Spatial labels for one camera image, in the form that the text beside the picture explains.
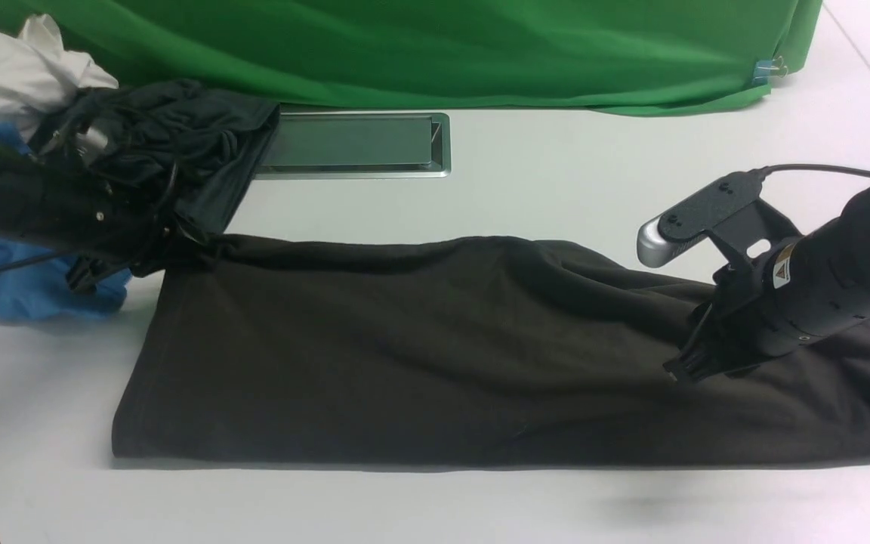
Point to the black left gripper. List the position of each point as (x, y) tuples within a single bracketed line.
[(108, 227)]

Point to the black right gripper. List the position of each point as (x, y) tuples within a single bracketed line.
[(801, 291)]

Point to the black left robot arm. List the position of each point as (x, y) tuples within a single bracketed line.
[(11, 161)]

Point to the blue crumpled garment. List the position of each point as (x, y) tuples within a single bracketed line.
[(39, 291)]

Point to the dark teal crumpled garment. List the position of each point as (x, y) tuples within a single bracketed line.
[(215, 139)]

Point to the white crumpled garment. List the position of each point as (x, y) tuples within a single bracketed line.
[(39, 76)]

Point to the blue binder clip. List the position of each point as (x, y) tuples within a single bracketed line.
[(767, 69)]

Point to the green backdrop cloth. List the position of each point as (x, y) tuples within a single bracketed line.
[(635, 58)]

